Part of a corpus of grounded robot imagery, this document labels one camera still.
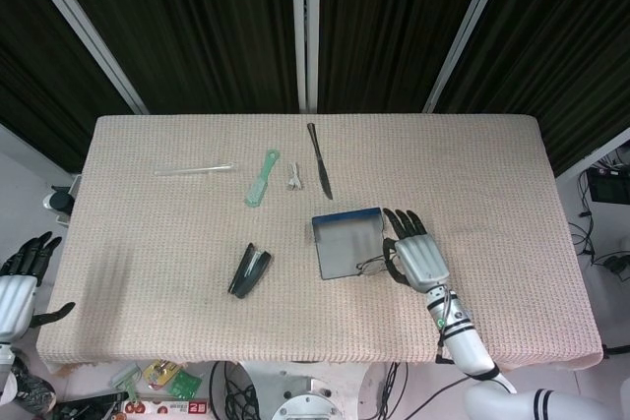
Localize red white long box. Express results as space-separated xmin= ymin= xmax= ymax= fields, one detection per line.
xmin=120 ymin=398 xmax=212 ymax=417

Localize dark patterned fabric bundle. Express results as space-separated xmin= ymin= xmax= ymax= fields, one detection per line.
xmin=0 ymin=356 xmax=57 ymax=414

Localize black wrist cable with plug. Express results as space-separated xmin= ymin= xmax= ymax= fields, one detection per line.
xmin=434 ymin=287 xmax=457 ymax=365

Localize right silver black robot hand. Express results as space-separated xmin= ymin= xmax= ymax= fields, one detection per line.
xmin=381 ymin=207 xmax=450 ymax=293

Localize black tangled desk cables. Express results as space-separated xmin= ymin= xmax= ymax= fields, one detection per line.
xmin=570 ymin=171 xmax=630 ymax=276

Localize black pleated curtain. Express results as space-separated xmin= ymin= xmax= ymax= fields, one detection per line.
xmin=0 ymin=0 xmax=630 ymax=178

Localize white vertical frame post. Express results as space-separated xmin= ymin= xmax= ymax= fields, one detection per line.
xmin=289 ymin=0 xmax=321 ymax=114

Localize small white clip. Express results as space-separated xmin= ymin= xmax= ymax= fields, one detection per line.
xmin=285 ymin=160 xmax=305 ymax=192

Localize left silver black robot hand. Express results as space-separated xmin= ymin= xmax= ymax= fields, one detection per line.
xmin=0 ymin=231 xmax=77 ymax=342

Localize white black round device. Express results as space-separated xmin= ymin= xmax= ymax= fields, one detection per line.
xmin=41 ymin=173 xmax=84 ymax=229

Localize metal table knife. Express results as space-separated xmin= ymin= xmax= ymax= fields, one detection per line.
xmin=306 ymin=122 xmax=335 ymax=202

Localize green plastic clip tool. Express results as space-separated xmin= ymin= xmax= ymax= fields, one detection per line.
xmin=110 ymin=363 xmax=145 ymax=402

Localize clear plastic tube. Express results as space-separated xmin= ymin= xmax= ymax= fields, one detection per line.
xmin=154 ymin=160 xmax=238 ymax=177

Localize pink waffle tablecloth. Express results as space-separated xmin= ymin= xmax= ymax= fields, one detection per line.
xmin=36 ymin=113 xmax=605 ymax=373

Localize black metal-rimmed eyeglasses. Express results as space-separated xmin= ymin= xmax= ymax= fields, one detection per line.
xmin=354 ymin=251 xmax=399 ymax=277

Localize yellow red snack packet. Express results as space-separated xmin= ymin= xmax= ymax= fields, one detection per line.
xmin=145 ymin=360 xmax=184 ymax=388

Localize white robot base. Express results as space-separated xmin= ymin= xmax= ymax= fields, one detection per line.
xmin=239 ymin=360 xmax=383 ymax=420

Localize green white scrub brush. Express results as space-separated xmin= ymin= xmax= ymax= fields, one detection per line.
xmin=243 ymin=148 xmax=281 ymax=210

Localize white slanted frame post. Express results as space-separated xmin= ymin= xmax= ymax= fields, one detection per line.
xmin=12 ymin=0 xmax=151 ymax=115
xmin=422 ymin=0 xmax=516 ymax=114

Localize black stapler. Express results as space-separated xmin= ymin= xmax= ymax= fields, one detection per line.
xmin=226 ymin=241 xmax=274 ymax=300

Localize black monitor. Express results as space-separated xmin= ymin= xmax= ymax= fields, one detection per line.
xmin=588 ymin=166 xmax=630 ymax=204

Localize black tray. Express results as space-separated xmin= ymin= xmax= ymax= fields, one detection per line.
xmin=51 ymin=390 xmax=130 ymax=420

